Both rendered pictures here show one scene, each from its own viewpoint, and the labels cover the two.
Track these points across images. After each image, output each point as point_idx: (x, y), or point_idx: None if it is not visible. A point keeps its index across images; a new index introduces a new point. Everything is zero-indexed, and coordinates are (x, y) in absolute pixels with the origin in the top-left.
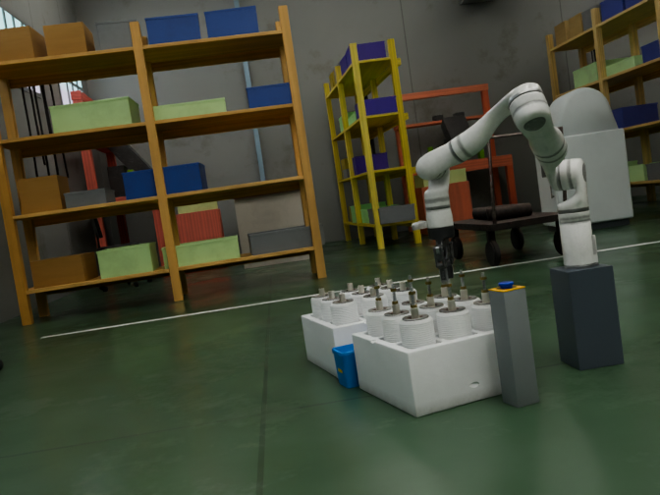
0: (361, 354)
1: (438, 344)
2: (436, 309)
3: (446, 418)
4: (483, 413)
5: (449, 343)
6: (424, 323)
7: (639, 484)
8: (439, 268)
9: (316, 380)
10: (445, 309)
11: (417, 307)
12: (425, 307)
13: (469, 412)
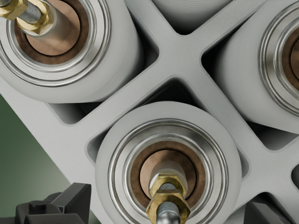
0: None
1: (35, 118)
2: (250, 93)
3: (15, 118)
4: (35, 191)
5: (46, 152)
6: (2, 77)
7: None
8: (12, 218)
9: None
10: (171, 146)
11: (35, 38)
12: (261, 40)
13: (45, 162)
